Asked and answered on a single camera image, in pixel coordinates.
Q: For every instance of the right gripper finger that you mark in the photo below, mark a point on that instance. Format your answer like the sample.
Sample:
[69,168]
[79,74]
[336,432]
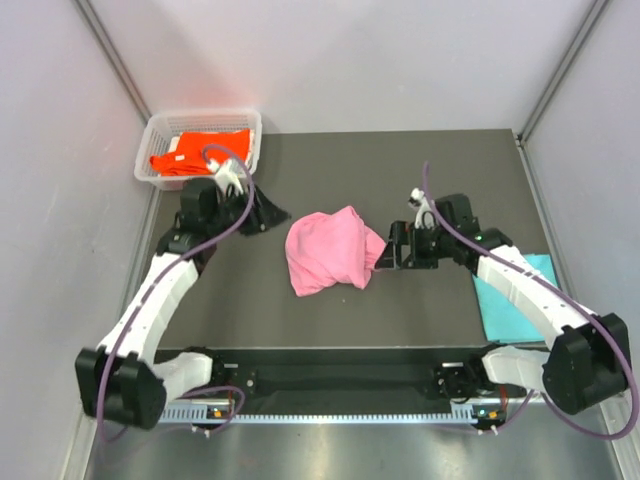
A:
[394,257]
[399,234]

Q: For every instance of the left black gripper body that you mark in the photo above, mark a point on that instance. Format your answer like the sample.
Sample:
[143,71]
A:
[229,213]

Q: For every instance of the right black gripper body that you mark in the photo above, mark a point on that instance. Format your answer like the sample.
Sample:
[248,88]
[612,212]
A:
[428,246]

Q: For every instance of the pink t shirt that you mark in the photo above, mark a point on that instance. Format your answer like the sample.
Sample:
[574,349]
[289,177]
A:
[323,250]

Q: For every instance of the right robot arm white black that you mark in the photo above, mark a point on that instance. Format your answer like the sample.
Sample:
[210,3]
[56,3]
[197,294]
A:
[586,359]

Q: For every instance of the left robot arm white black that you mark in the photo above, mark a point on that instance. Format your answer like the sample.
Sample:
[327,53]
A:
[119,380]

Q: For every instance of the orange t shirt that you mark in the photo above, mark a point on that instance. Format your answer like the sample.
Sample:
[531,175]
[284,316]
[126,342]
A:
[200,152]

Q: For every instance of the folded teal t shirt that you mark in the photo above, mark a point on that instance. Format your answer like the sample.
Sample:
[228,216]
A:
[502,321]

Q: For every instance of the white plastic laundry basket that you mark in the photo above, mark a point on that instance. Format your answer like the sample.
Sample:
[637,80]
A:
[162,128]

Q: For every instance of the slotted white cable duct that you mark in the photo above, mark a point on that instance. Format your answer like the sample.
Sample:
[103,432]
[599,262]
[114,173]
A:
[215,412]

